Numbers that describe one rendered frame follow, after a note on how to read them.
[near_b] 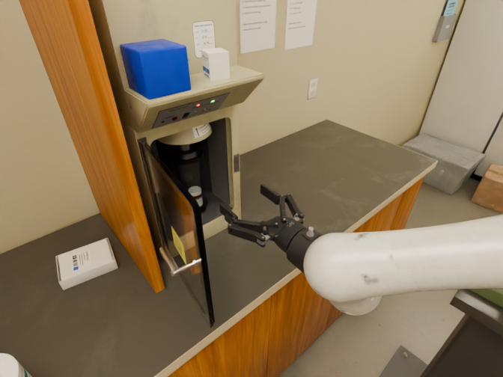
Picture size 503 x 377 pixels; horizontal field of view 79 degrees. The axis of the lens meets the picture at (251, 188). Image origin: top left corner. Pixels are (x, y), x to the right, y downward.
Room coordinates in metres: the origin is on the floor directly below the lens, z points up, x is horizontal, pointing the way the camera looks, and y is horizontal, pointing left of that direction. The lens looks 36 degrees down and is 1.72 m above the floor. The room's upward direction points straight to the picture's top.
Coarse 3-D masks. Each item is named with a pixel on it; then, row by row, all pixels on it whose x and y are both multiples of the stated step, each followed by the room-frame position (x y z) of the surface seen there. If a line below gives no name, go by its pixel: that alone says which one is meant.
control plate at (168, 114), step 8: (216, 96) 0.72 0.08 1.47; (224, 96) 0.74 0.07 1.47; (192, 104) 0.68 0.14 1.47; (208, 104) 0.73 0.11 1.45; (216, 104) 0.76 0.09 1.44; (160, 112) 0.63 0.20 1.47; (168, 112) 0.65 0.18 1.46; (176, 112) 0.67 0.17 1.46; (184, 112) 0.69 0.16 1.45; (192, 112) 0.72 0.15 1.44; (200, 112) 0.74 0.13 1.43; (160, 120) 0.66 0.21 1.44; (168, 120) 0.68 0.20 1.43; (176, 120) 0.70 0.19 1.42; (152, 128) 0.67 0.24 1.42
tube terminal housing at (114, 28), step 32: (96, 0) 0.70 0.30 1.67; (128, 0) 0.70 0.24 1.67; (160, 0) 0.75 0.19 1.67; (192, 0) 0.80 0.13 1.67; (224, 0) 0.86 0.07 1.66; (128, 32) 0.69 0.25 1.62; (160, 32) 0.74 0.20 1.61; (192, 32) 0.79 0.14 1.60; (224, 32) 0.85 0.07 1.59; (192, 64) 0.79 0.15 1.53; (128, 128) 0.70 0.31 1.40; (160, 128) 0.71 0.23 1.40; (224, 224) 0.83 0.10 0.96
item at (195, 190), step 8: (176, 160) 0.82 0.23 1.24; (184, 160) 0.82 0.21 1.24; (192, 160) 0.82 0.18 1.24; (200, 160) 0.85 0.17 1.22; (176, 168) 0.83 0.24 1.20; (184, 168) 0.82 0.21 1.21; (192, 168) 0.83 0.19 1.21; (200, 168) 0.85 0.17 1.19; (176, 176) 0.84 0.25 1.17; (184, 176) 0.82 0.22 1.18; (192, 176) 0.82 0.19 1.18; (200, 176) 0.84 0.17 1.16; (184, 184) 0.82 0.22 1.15; (192, 184) 0.82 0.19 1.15; (200, 184) 0.84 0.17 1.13; (192, 192) 0.82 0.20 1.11; (200, 192) 0.84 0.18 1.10; (200, 200) 0.83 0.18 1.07
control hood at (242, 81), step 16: (192, 80) 0.73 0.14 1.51; (208, 80) 0.73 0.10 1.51; (224, 80) 0.73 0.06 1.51; (240, 80) 0.74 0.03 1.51; (256, 80) 0.77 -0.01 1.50; (128, 96) 0.66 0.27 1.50; (176, 96) 0.63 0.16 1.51; (192, 96) 0.65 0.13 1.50; (208, 96) 0.70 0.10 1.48; (240, 96) 0.81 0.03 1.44; (144, 112) 0.60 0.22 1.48; (208, 112) 0.78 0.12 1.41; (144, 128) 0.65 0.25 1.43
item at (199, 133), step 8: (192, 128) 0.80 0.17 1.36; (200, 128) 0.82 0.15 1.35; (208, 128) 0.85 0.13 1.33; (168, 136) 0.79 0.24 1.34; (176, 136) 0.78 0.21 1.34; (184, 136) 0.79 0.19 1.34; (192, 136) 0.79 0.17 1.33; (200, 136) 0.81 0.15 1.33; (208, 136) 0.83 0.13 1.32; (176, 144) 0.78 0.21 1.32; (184, 144) 0.78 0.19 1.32
